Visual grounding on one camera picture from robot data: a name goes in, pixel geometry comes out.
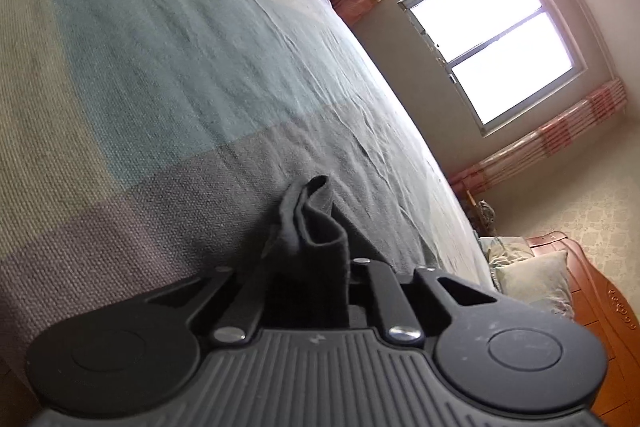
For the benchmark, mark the bed with patchwork sheet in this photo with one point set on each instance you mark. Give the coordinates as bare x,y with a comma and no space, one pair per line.
150,57

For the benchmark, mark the flat pale pillow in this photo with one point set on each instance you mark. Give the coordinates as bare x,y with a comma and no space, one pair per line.
500,252

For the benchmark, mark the wooden nightstand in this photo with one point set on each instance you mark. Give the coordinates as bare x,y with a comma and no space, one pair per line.
470,199

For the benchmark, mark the grey bundle on nightstand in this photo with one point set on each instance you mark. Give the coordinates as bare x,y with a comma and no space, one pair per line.
485,217

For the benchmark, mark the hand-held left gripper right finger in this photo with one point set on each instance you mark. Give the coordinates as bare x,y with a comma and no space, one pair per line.
382,297

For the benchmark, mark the wooden headboard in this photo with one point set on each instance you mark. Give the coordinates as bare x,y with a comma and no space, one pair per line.
600,307

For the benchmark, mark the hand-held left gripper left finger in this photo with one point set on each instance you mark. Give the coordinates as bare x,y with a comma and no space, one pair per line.
245,307

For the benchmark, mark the black pants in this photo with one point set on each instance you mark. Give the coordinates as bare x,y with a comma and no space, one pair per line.
310,257

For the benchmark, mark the window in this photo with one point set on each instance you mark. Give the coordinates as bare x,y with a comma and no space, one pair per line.
495,37

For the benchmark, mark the beige printed pillow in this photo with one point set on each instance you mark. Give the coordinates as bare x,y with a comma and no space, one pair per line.
540,282

